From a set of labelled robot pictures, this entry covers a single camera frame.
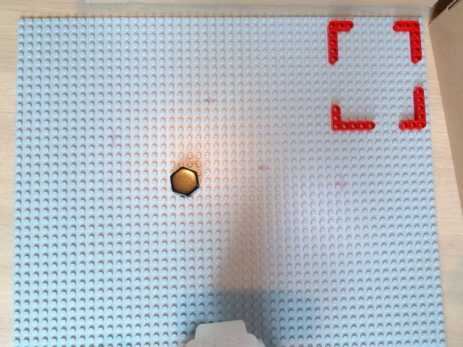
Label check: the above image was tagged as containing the black hexagonal Lego piece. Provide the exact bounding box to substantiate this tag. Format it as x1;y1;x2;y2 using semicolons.
169;166;200;197

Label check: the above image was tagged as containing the red L-shaped Lego beam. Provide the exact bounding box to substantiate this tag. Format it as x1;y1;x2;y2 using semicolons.
392;20;423;65
398;86;427;131
331;103;377;132
327;20;354;65

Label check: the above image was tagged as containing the grey Lego baseplate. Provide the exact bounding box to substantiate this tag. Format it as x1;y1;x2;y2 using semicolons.
12;14;449;347

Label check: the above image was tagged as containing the brown cardboard box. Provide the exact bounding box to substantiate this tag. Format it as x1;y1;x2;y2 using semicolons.
428;0;463;232

